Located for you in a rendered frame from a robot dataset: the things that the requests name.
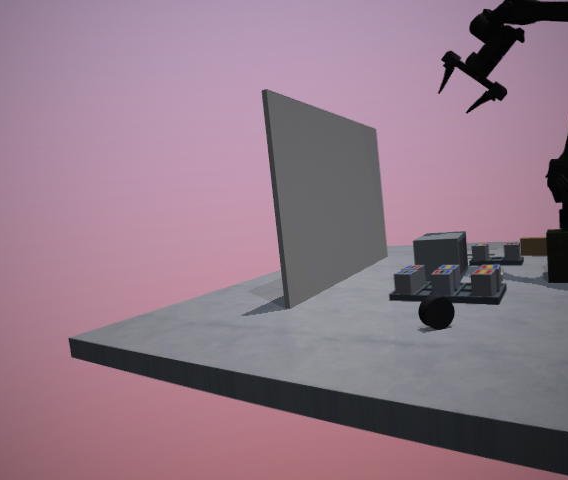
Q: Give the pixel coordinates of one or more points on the tan rectangular block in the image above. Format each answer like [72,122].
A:
[533,246]

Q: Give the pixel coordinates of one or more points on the black cylinder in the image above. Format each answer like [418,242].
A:
[436,312]

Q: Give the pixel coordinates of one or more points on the grey flat panel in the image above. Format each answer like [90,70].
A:
[327,193]

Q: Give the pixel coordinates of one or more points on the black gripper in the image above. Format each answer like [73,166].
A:
[483,63]

